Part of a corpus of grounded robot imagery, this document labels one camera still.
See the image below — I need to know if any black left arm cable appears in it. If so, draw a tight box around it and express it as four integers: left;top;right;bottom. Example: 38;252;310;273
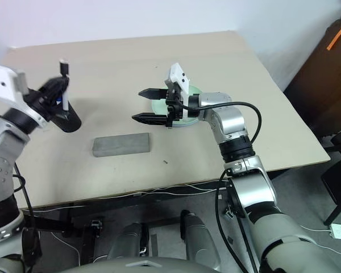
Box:
13;163;42;273

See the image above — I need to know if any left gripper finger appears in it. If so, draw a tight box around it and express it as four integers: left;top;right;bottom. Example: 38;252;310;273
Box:
47;90;66;107
41;76;72;92

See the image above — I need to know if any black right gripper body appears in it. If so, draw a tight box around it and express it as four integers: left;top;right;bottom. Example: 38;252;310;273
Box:
164;83;186;129

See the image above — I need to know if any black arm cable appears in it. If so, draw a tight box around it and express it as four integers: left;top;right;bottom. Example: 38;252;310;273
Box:
174;101;263;273
13;163;42;273

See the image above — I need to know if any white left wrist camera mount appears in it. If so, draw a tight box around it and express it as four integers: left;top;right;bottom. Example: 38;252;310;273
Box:
0;63;49;129

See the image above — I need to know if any white marker with black cap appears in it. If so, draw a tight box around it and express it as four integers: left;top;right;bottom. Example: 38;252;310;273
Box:
59;58;70;111

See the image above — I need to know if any green plate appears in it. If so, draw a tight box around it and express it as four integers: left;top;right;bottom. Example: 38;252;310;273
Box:
151;84;203;125

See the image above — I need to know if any dark grey rounded robot leg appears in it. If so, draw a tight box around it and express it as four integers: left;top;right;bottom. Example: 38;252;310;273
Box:
107;222;149;261
181;209;222;268

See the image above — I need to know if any black chair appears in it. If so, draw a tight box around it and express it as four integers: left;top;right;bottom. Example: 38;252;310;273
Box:
320;126;341;227

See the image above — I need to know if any grey robot torso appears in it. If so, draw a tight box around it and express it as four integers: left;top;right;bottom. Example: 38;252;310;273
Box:
59;257;226;273

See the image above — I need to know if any brown cabinet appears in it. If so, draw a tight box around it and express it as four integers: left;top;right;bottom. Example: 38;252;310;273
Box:
284;19;341;137

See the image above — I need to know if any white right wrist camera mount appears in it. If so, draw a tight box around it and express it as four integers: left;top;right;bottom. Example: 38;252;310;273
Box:
164;63;192;120

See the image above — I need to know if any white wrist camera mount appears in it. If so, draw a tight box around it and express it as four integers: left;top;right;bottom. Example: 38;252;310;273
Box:
0;63;49;129
164;63;192;120

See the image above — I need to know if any orange tape strip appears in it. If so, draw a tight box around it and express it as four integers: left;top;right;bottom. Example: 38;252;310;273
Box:
327;24;341;52

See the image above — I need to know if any thin white cable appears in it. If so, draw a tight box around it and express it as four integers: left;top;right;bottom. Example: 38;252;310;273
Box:
49;229;85;267
102;181;234;197

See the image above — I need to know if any grey glasses case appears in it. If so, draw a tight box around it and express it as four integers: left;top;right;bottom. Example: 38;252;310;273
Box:
92;133;152;158

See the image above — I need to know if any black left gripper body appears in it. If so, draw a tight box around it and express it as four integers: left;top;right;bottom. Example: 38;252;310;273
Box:
24;84;60;121

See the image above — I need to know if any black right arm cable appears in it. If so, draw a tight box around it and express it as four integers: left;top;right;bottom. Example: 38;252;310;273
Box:
174;101;263;273

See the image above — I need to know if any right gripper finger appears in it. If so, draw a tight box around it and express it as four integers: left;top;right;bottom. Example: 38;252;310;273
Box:
138;88;169;101
131;113;169;127

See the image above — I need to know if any black cup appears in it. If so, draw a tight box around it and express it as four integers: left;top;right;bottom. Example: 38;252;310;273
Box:
49;96;82;133

